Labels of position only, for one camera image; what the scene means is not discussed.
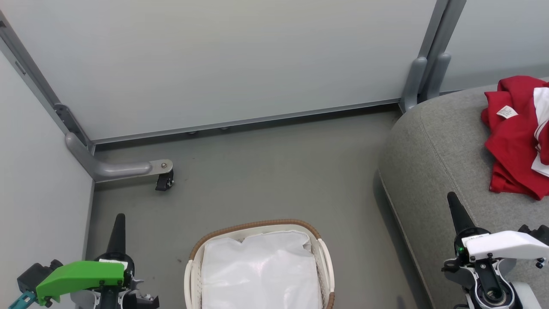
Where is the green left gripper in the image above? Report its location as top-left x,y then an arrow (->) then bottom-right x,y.
36,213 -> 136,306

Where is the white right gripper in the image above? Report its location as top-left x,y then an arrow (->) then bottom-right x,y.
446,191 -> 549,263

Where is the red and white jersey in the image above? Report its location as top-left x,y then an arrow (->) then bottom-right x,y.
480,76 -> 549,202

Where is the grey fabric sofa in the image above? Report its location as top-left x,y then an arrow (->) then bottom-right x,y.
378,77 -> 549,309

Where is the grey curved partition foot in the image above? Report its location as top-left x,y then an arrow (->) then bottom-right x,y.
65,132 -> 175,183

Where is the black caster wheel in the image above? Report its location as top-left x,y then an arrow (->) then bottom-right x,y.
155,169 -> 175,192

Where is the white laundry basket brown rim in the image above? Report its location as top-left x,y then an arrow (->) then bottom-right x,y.
184,219 -> 336,309

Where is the white basket liner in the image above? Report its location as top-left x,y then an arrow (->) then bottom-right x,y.
200,230 -> 323,309

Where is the teal left camera connector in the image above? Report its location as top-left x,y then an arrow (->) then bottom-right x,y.
8,291 -> 37,309

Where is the dark metal hinge bracket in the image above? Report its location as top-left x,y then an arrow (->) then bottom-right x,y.
53,103 -> 89,145

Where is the grey partition bottom rail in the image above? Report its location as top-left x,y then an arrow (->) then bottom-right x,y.
90,98 -> 404,145

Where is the grey corner frame post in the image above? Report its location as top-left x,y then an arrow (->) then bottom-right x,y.
0,11 -> 96,156

